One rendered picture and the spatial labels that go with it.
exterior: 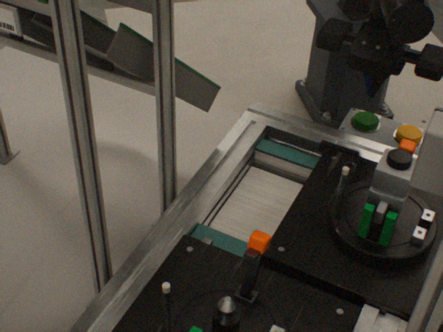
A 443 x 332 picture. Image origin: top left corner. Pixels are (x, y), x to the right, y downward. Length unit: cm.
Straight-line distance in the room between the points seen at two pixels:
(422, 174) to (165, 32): 34
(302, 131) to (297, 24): 52
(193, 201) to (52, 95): 47
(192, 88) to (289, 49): 51
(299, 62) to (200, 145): 34
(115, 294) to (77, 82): 28
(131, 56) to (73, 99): 16
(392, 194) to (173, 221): 29
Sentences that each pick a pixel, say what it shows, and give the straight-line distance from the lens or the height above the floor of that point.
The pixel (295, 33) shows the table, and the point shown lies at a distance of 148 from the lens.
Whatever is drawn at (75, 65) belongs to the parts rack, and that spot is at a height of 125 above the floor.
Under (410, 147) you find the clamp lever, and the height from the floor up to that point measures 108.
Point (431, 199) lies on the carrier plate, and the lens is 96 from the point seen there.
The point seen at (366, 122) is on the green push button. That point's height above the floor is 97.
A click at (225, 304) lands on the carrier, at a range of 69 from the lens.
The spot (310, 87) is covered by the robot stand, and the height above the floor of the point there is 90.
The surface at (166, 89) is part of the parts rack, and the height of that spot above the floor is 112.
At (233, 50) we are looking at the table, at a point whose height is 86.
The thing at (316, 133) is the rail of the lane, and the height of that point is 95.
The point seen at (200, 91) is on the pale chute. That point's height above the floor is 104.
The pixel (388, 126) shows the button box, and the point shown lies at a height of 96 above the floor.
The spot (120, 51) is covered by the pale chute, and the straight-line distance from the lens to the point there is 80.
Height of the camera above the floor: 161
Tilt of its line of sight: 42 degrees down
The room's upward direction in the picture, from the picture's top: 3 degrees clockwise
